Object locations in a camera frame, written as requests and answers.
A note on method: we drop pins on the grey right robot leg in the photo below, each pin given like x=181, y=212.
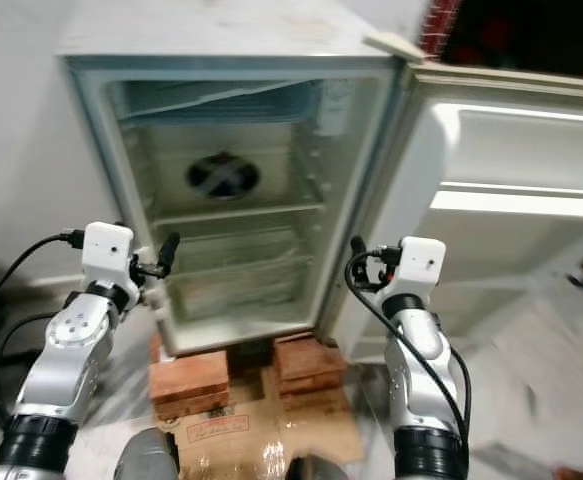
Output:
x=313, y=470

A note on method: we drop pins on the clear fridge shelf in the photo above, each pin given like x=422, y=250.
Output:
x=236, y=213

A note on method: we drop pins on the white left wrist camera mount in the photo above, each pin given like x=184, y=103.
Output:
x=108, y=253

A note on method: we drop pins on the red tiled brick column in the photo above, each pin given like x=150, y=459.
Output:
x=441, y=25

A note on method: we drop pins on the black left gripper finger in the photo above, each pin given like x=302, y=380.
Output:
x=169, y=253

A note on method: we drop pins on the orange brick stack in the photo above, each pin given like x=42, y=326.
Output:
x=309, y=368
x=189, y=385

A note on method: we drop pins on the grey mini fridge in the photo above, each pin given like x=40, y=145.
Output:
x=211, y=30

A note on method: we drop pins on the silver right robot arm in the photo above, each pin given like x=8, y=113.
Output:
x=421, y=380

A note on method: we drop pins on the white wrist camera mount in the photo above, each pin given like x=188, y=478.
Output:
x=108, y=253
x=423, y=265

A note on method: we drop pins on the flat brown cardboard sheet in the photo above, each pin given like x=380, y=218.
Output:
x=251, y=430

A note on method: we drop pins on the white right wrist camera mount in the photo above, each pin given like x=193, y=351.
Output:
x=423, y=265

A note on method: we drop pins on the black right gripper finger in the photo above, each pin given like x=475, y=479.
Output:
x=357, y=258

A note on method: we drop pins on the clear fridge crisper drawer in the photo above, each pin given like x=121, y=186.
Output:
x=246, y=280

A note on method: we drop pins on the grey fridge door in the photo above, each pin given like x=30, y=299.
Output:
x=511, y=150

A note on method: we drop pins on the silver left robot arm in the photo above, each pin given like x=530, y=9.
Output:
x=66, y=370

